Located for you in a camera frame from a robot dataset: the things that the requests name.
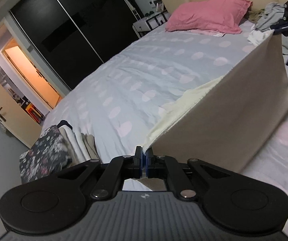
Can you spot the bed with dotted sheet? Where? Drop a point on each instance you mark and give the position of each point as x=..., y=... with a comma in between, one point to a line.
x=133, y=80

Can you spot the orange storage box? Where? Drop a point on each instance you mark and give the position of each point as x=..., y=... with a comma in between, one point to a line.
x=32, y=112

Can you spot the cream pants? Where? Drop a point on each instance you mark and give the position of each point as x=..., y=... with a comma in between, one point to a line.
x=221, y=118

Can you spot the white folded garment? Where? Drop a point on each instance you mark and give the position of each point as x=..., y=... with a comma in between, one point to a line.
x=75, y=145

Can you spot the hallway door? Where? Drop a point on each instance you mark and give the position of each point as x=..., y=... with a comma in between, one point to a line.
x=33, y=75

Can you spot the black sliding wardrobe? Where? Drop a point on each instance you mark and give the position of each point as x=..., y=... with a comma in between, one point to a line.
x=58, y=17

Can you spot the light grey garment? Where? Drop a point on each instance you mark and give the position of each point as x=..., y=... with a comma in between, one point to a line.
x=271, y=11

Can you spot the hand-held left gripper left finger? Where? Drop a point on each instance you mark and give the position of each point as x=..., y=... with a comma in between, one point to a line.
x=139, y=164

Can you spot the beige door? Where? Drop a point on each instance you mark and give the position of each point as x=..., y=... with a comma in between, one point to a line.
x=13, y=120

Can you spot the pink pillow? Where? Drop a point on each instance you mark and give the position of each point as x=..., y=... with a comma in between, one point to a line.
x=209, y=15

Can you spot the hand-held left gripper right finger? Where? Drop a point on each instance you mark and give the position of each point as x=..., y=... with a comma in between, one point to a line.
x=147, y=165

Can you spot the white bedside table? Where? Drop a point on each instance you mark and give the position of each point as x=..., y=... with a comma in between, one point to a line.
x=144, y=27

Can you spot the brown striped garment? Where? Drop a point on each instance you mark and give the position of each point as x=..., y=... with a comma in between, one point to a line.
x=256, y=15

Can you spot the dark floral folded garment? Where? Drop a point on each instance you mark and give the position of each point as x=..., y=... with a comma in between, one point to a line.
x=43, y=153

